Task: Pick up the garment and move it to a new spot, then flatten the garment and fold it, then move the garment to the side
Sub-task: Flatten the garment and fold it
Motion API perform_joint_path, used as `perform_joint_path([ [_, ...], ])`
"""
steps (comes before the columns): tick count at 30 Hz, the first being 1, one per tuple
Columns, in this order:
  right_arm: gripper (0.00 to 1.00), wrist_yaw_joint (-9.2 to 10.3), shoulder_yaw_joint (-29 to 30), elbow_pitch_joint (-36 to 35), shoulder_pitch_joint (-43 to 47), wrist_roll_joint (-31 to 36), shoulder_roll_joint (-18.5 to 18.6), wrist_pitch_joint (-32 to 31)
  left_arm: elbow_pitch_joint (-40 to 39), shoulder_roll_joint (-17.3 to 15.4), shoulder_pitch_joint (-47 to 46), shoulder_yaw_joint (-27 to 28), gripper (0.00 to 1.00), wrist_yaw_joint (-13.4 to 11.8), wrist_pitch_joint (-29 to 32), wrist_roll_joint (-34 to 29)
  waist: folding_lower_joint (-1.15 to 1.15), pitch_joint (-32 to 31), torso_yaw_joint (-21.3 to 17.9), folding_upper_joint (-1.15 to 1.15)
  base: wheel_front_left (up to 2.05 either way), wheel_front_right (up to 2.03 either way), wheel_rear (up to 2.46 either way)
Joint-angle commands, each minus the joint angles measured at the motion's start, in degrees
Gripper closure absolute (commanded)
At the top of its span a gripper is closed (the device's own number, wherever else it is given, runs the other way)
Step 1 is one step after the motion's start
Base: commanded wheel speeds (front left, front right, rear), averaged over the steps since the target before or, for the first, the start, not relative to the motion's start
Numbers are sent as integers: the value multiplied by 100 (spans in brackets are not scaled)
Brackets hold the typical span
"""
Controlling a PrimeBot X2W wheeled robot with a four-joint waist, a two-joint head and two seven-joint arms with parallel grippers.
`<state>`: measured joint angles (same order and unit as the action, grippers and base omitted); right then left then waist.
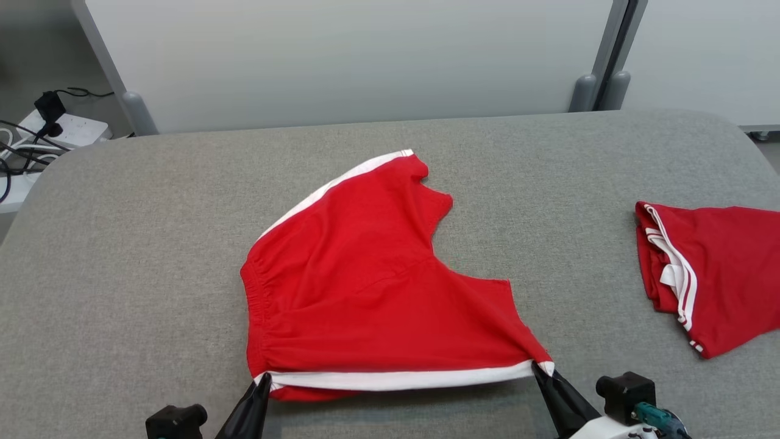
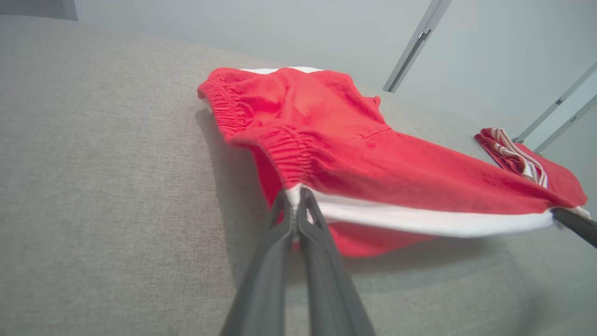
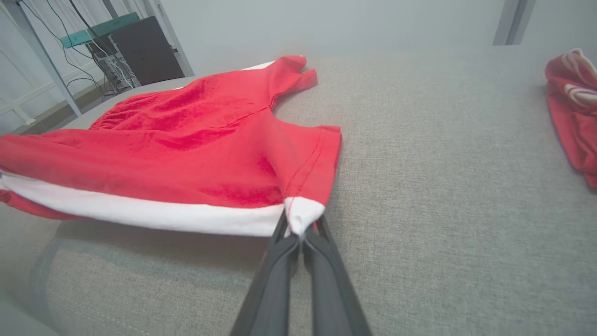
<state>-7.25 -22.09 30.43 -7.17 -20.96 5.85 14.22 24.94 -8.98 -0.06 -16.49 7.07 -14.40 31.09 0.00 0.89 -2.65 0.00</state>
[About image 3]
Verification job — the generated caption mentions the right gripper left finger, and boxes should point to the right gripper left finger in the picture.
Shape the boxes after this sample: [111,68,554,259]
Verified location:
[231,210,301,336]

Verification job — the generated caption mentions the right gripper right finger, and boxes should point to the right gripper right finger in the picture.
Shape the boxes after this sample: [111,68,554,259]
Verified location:
[303,216,372,336]

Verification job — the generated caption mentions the red white-striped shorts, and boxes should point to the red white-striped shorts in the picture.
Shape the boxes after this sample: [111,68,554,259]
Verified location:
[0,55,343,238]

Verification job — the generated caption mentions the red number 23 jersey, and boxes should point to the red number 23 jersey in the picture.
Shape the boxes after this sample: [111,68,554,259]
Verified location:
[545,48,597,189]

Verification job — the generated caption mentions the wide white partition panel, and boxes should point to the wide white partition panel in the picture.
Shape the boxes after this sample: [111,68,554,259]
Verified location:
[145,0,519,78]

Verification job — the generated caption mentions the dark cabinet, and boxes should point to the dark cabinet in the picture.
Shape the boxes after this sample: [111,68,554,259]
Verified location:
[111,16,185,86]

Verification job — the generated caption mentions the teal desk top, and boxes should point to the teal desk top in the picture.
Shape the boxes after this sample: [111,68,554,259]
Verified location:
[60,13,140,49]

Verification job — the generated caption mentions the grey metal desk leg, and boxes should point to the grey metal desk leg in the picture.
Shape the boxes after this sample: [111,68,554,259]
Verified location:
[14,0,83,117]

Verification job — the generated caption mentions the grey box with white cables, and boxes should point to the grey box with white cables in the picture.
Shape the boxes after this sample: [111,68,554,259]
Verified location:
[93,52,141,92]

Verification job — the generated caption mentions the thin black hanging cable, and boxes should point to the thin black hanging cable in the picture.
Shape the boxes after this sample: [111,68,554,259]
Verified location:
[20,0,105,94]

